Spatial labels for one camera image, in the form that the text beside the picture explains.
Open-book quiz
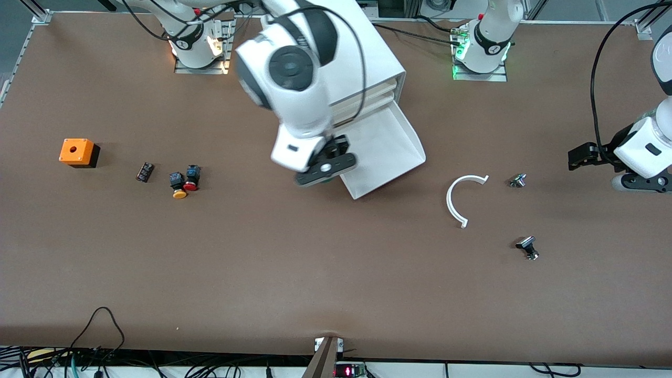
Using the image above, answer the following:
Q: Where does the black looped cable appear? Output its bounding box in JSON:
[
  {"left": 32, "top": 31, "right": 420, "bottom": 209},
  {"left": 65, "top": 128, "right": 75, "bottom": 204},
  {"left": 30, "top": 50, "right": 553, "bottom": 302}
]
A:
[{"left": 68, "top": 307, "right": 127, "bottom": 363}]

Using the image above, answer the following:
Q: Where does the orange button box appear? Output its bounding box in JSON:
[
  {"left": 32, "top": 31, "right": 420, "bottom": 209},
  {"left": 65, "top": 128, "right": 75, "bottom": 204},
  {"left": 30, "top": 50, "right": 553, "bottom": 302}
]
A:
[{"left": 59, "top": 138, "right": 100, "bottom": 169}]

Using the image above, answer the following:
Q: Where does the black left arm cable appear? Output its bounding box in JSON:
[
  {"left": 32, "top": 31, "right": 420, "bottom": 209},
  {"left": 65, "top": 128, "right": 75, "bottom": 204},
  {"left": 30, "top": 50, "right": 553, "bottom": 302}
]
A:
[{"left": 591, "top": 2, "right": 672, "bottom": 164}]

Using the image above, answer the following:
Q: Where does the white plastic drawer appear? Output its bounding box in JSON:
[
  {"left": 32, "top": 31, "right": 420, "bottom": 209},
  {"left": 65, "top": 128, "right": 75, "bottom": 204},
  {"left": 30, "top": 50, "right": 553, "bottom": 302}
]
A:
[
  {"left": 335, "top": 101, "right": 427, "bottom": 201},
  {"left": 330, "top": 79, "right": 397, "bottom": 113},
  {"left": 332, "top": 90, "right": 395, "bottom": 127}
]

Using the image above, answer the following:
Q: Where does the white drawer cabinet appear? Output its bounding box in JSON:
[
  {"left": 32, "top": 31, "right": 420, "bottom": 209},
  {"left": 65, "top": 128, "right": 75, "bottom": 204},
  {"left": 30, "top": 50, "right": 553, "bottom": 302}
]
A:
[{"left": 260, "top": 0, "right": 406, "bottom": 129}]

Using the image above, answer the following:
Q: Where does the long black cable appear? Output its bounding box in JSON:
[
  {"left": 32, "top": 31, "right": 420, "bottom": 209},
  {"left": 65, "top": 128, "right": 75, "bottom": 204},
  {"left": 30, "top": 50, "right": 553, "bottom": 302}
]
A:
[{"left": 372, "top": 23, "right": 461, "bottom": 47}]

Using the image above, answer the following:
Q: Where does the yellow push button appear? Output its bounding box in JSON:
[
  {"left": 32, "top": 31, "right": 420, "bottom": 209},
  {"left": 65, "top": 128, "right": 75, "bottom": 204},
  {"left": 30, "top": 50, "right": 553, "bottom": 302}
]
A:
[{"left": 169, "top": 172, "right": 188, "bottom": 200}]

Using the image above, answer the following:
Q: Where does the device with red display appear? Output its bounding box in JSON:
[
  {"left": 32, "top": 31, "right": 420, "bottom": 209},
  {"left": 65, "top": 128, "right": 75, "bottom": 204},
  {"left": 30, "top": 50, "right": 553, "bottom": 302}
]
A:
[{"left": 334, "top": 362, "right": 367, "bottom": 378}]

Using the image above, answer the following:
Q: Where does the red push button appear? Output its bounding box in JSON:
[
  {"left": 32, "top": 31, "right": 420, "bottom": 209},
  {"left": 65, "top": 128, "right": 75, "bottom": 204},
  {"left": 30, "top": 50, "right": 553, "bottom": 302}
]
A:
[{"left": 182, "top": 164, "right": 202, "bottom": 192}]

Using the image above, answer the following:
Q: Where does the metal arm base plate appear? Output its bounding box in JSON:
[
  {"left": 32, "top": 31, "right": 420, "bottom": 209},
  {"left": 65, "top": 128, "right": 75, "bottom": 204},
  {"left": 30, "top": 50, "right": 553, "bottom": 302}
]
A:
[
  {"left": 173, "top": 12, "right": 235, "bottom": 75},
  {"left": 451, "top": 26, "right": 509, "bottom": 82}
]

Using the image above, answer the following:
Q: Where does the brown wooden post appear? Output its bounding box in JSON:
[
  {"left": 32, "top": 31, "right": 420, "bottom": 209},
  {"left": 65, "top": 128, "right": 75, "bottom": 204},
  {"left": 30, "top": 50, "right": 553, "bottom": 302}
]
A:
[{"left": 301, "top": 336, "right": 341, "bottom": 378}]

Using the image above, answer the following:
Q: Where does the white curved plastic piece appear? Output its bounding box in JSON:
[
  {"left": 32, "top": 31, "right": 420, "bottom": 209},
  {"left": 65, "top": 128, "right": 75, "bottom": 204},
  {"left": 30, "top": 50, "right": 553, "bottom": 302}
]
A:
[{"left": 446, "top": 174, "right": 490, "bottom": 229}]

